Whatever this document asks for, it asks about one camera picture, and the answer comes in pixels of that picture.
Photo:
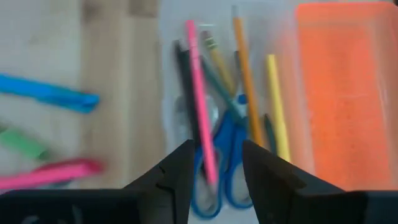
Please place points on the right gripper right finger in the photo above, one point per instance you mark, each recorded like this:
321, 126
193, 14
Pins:
267, 183

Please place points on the blue pen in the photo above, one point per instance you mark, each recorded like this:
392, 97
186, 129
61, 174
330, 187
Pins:
46, 93

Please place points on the orange plastic box lid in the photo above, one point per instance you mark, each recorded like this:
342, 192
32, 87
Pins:
348, 93

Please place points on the clear plastic supply box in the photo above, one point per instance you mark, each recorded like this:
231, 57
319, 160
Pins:
166, 77

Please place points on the pink pencil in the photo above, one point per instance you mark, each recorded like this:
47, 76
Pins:
202, 109

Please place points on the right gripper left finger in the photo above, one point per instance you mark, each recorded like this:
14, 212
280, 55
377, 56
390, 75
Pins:
180, 174

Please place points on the yellow pencil with eraser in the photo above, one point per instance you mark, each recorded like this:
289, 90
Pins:
219, 62

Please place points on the slim black pen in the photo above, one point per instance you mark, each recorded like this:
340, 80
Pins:
186, 93

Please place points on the pink highlighter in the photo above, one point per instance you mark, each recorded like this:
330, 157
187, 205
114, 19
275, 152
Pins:
49, 174

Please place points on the yellow highlighter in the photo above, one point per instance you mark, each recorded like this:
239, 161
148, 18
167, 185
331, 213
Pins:
276, 109

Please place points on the orange pencil blue eraser cap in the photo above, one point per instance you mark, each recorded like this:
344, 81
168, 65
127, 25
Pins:
247, 77

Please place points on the green ballpoint pen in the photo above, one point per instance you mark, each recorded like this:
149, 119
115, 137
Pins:
21, 143

